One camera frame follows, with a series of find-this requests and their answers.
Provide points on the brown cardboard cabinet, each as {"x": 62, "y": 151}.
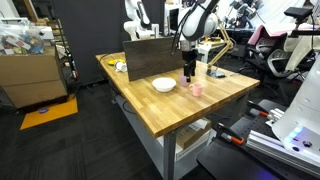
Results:
{"x": 31, "y": 79}

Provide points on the white mug behind board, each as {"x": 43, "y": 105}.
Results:
{"x": 120, "y": 67}

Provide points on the yellow plate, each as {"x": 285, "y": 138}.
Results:
{"x": 112, "y": 62}

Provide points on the cardboard box under table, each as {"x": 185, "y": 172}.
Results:
{"x": 191, "y": 133}

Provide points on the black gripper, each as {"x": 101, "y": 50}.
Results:
{"x": 190, "y": 64}

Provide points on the clear bag of items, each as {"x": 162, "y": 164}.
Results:
{"x": 22, "y": 39}

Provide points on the black orange clamp lower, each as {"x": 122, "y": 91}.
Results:
{"x": 225, "y": 133}

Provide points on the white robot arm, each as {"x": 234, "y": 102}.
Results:
{"x": 198, "y": 21}

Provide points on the white bowl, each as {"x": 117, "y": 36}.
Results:
{"x": 164, "y": 84}

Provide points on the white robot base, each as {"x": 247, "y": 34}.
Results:
{"x": 299, "y": 127}

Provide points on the black orange clamp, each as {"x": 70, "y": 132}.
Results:
{"x": 225, "y": 133}
{"x": 257, "y": 107}

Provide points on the purple translucent cup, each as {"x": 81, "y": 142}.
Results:
{"x": 182, "y": 79}

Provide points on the aluminium extrusion rail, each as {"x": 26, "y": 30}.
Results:
{"x": 273, "y": 148}

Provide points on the black orange clamp upper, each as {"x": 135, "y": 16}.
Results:
{"x": 257, "y": 107}

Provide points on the pink mug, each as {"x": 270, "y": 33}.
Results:
{"x": 196, "y": 89}

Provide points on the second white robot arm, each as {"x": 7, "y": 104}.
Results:
{"x": 139, "y": 26}

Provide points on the dark wooden board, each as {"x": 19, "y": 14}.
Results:
{"x": 151, "y": 57}

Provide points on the wooden desk lamp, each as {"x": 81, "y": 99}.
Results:
{"x": 227, "y": 46}

